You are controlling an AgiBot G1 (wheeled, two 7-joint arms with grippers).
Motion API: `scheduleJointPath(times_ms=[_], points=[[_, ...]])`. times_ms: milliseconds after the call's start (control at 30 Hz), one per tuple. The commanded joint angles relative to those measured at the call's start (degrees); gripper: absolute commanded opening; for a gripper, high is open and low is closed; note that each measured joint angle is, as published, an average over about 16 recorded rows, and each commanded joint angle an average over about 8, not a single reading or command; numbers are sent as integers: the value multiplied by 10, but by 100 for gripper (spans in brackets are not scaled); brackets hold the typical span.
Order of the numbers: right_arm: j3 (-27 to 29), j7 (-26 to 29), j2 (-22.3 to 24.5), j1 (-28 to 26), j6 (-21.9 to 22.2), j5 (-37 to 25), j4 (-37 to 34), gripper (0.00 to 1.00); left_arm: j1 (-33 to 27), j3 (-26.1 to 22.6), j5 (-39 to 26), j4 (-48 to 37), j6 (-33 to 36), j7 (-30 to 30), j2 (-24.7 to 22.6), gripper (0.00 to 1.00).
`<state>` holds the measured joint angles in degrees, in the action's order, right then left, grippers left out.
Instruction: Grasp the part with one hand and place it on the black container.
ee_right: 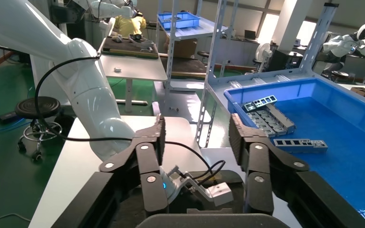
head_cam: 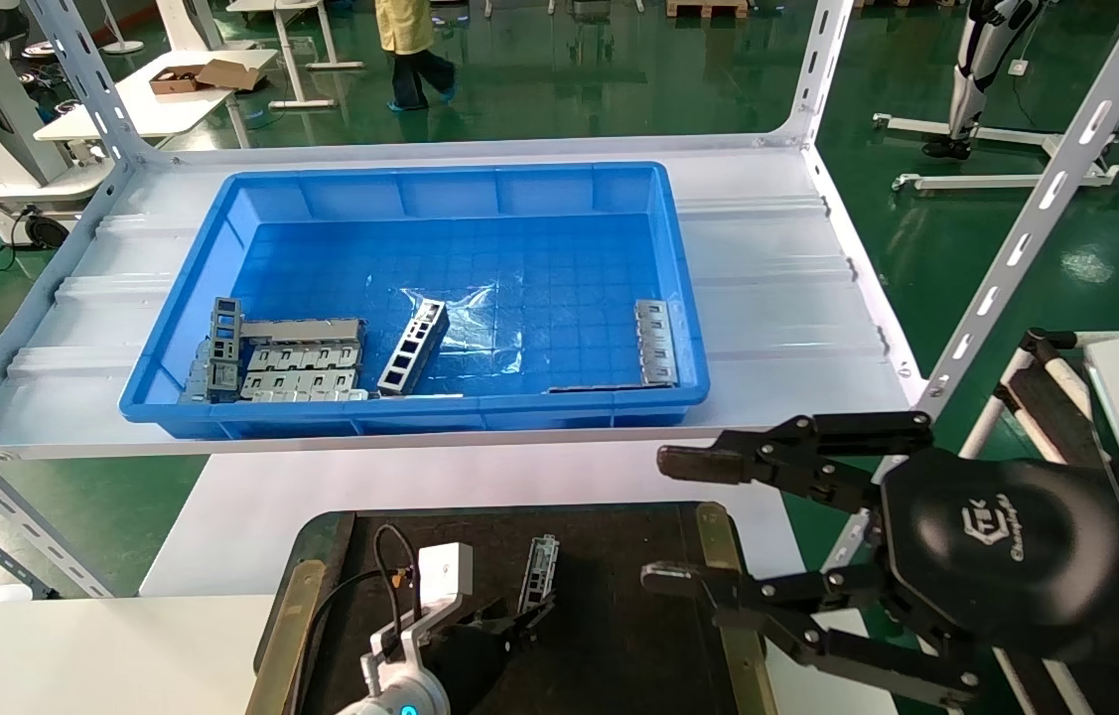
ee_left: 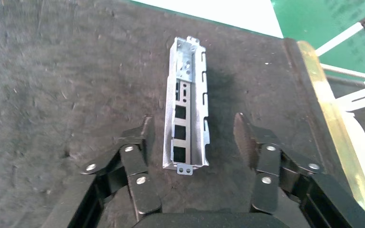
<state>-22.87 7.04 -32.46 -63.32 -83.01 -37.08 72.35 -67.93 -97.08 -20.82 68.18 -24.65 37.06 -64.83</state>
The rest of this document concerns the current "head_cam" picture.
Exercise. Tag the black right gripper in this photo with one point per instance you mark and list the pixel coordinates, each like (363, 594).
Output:
(1006, 546)

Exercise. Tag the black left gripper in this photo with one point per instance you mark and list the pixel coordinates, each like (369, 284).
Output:
(465, 665)

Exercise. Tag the grey perforated metal channel part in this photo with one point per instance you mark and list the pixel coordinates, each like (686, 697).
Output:
(412, 348)

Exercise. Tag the flat slotted metal plate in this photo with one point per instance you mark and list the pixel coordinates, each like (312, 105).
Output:
(656, 343)

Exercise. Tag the white tube cart with pads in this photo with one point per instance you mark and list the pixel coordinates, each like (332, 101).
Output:
(1041, 397)

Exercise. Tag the clear plastic film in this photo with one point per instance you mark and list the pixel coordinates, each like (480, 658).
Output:
(485, 328)

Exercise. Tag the white slotted-angle shelf rack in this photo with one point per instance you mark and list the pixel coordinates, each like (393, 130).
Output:
(768, 248)

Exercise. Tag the plain grey metal bar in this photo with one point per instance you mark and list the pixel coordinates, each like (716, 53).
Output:
(306, 329)

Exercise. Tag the white wheeled floor stand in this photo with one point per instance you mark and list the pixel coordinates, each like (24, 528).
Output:
(1016, 181)

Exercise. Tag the blue plastic bin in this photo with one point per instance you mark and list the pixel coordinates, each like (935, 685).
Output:
(519, 199)

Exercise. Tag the white humanoid robot legs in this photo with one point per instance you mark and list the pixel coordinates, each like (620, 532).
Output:
(976, 70)

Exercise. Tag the walking person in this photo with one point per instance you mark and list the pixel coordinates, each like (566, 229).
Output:
(405, 30)

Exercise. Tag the white work table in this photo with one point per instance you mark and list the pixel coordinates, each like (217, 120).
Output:
(152, 109)

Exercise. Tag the brown cardboard box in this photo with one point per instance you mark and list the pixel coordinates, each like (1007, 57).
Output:
(192, 76)

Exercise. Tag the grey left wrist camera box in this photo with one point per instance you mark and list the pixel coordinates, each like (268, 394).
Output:
(445, 571)

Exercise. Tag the silver camera mount bracket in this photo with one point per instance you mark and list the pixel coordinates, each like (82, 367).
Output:
(410, 641)

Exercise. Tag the dark grey perforated metal bracket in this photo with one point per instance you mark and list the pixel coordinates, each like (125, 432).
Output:
(224, 343)

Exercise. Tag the white table leg frame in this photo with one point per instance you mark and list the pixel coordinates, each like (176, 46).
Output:
(306, 60)

